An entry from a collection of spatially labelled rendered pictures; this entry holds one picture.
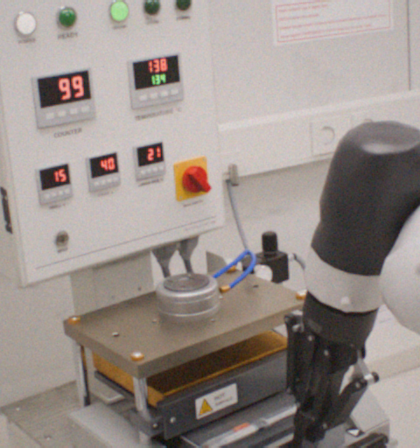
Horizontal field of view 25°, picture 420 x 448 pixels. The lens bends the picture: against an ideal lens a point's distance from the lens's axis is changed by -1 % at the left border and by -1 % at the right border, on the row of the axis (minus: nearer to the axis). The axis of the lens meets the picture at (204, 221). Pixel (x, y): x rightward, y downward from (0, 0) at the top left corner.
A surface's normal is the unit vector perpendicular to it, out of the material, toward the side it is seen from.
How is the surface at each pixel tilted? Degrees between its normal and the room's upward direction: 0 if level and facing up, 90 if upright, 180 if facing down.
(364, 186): 93
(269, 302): 0
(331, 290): 99
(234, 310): 0
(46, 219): 90
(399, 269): 68
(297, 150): 90
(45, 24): 90
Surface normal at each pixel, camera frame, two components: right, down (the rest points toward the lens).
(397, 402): -0.07, -0.95
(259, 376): 0.58, 0.19
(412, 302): -0.48, 0.46
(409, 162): 0.32, 0.40
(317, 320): -0.70, 0.32
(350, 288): -0.15, 0.51
